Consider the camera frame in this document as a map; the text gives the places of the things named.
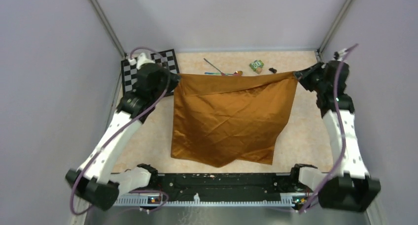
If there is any brown cloth napkin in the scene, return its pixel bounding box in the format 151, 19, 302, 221
171, 72, 298, 167

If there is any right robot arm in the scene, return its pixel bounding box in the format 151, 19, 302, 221
289, 61, 381, 212

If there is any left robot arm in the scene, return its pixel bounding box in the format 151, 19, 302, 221
65, 62, 180, 215

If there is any black white checkerboard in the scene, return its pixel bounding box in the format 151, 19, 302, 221
121, 49, 180, 95

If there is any small black object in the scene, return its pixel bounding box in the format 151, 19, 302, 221
269, 68, 277, 74

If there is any green numbered wooden block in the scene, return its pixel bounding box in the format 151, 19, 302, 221
249, 60, 264, 74

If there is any iridescent metal fork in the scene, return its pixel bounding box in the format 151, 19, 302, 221
203, 58, 227, 76

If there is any iridescent metal spoon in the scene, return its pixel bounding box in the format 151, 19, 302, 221
204, 71, 243, 76

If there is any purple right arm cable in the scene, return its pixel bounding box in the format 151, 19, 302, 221
299, 43, 359, 214

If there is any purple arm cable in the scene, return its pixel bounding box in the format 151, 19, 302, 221
70, 47, 172, 216
299, 43, 359, 214

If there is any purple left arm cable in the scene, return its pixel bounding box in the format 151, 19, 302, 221
70, 47, 172, 216

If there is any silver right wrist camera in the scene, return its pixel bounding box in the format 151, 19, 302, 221
333, 49, 349, 62

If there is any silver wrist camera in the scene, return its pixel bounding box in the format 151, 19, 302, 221
333, 49, 349, 62
128, 53, 155, 69

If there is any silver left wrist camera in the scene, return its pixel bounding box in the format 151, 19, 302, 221
128, 53, 155, 69

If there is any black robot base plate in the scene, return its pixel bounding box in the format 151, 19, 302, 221
144, 173, 311, 202

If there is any aluminium frame rail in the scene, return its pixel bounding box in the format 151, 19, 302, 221
78, 173, 376, 208

